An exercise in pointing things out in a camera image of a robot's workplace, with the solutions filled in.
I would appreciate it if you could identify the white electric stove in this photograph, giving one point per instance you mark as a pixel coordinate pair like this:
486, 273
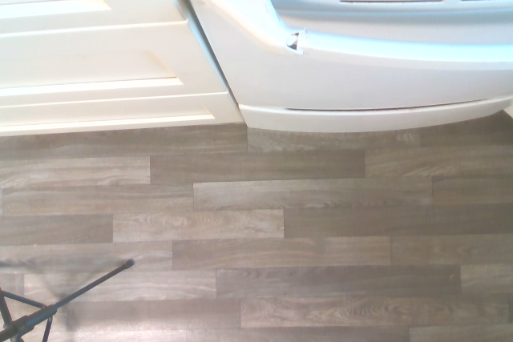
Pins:
304, 117

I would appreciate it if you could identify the white stove storage drawer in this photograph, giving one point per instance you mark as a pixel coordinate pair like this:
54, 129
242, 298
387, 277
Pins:
360, 69

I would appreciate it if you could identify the cream white kitchen cabinet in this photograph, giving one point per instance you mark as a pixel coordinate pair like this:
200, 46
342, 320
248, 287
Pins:
100, 61

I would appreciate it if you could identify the black tripod legs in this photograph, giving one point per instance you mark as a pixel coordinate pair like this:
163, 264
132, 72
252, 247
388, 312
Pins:
36, 316

